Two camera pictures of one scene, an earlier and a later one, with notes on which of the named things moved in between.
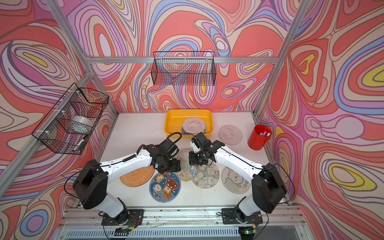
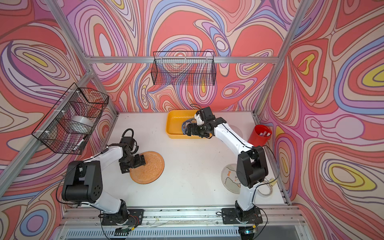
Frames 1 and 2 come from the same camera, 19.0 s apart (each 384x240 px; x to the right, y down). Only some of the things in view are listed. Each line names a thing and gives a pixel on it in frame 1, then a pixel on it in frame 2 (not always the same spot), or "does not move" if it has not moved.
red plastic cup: x=259 y=136 does not move
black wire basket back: x=186 y=68 does not move
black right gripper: x=192 y=160 → x=195 y=132
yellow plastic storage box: x=174 y=120 does not move
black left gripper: x=176 y=167 → x=139 y=162
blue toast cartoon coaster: x=165 y=187 → x=186 y=123
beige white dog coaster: x=235 y=181 does not move
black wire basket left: x=71 y=129 does not move
